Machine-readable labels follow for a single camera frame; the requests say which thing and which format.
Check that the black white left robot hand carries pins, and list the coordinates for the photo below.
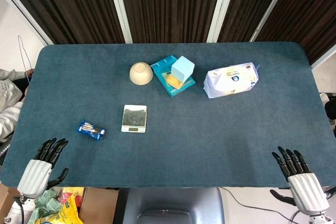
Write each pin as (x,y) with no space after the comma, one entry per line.
(35,176)

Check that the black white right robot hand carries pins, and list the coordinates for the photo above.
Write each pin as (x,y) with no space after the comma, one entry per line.
(308,192)

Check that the blue cookie packet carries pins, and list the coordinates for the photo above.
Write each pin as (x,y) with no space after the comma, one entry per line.
(90,130)

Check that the small kitchen scale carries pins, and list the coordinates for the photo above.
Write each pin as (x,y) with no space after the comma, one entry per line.
(134,117)

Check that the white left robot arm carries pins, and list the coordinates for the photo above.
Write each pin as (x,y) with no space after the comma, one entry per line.
(15,212)

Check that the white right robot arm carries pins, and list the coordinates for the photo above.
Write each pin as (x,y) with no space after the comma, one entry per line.
(319,218)

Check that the pink snack wrapper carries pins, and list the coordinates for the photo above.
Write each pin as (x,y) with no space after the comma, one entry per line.
(67,197)

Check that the white plastic package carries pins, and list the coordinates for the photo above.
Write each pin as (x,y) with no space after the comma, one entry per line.
(231,81)

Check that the green white checked package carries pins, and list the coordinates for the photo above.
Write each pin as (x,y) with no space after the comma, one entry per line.
(47,204)

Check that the brown cardboard box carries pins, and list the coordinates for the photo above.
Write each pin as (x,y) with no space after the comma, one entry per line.
(101,205)
(6,197)

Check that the person in white clothes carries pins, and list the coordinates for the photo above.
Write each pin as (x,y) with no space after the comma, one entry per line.
(9,95)

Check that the blue table cloth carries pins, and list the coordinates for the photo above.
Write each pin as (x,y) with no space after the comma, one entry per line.
(183,145)

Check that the beige upturned bowl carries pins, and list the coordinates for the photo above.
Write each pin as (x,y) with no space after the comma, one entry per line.
(141,74)

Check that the teal flat cardboard box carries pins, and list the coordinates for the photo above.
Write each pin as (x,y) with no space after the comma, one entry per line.
(164,70)

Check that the yellow sponge block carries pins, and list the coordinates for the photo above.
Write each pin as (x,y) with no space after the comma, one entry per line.
(173,80)

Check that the dark slatted partition panel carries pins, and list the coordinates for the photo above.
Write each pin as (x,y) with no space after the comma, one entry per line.
(73,6)
(252,3)
(170,6)
(309,14)

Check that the light blue foam cube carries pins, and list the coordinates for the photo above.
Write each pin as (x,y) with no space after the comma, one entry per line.
(182,69)

